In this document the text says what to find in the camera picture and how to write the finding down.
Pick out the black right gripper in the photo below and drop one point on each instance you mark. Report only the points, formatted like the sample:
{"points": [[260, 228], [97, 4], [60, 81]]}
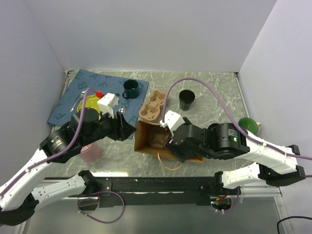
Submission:
{"points": [[173, 147]]}

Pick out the blue alphabet placemat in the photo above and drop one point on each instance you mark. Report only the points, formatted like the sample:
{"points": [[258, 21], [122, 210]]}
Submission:
{"points": [[106, 83]]}

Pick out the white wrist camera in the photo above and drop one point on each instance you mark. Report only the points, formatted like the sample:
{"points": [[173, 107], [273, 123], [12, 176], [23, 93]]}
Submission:
{"points": [[107, 103], [172, 121]]}

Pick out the dark green mug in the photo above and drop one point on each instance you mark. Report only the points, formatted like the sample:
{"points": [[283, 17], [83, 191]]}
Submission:
{"points": [[131, 89]]}

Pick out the black cup stack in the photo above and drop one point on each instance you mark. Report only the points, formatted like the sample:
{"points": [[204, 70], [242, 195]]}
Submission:
{"points": [[186, 98]]}

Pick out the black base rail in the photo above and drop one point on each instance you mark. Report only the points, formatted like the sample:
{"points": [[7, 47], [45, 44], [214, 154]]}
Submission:
{"points": [[165, 190]]}

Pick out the pink straw cup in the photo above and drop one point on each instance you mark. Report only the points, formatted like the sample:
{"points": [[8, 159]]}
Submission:
{"points": [[90, 153]]}

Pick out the silver fork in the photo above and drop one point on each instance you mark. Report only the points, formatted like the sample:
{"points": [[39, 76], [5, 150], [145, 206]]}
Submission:
{"points": [[78, 99]]}

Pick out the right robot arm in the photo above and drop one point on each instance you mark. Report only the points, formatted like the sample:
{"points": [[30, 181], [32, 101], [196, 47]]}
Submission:
{"points": [[269, 163]]}

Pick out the brown pulp cup carrier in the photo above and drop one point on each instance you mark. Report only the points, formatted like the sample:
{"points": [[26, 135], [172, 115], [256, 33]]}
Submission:
{"points": [[157, 137]]}

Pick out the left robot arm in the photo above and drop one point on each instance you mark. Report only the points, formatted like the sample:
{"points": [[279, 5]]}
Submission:
{"points": [[20, 197]]}

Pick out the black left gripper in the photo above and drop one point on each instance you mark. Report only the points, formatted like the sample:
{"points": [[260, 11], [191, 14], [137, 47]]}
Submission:
{"points": [[122, 129]]}

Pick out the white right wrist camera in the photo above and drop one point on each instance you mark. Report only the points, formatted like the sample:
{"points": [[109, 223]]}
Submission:
{"points": [[172, 121]]}

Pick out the green dotted plate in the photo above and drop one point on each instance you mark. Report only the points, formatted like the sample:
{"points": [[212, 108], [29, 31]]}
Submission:
{"points": [[91, 102]]}

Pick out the silver spoon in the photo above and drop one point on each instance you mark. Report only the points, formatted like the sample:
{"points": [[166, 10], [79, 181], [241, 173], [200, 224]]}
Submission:
{"points": [[122, 109]]}

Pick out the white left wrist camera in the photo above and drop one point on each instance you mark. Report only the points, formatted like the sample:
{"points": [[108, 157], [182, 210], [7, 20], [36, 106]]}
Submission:
{"points": [[107, 103]]}

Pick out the brown paper bag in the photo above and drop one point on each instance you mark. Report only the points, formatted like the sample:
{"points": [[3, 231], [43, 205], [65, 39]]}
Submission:
{"points": [[142, 146]]}

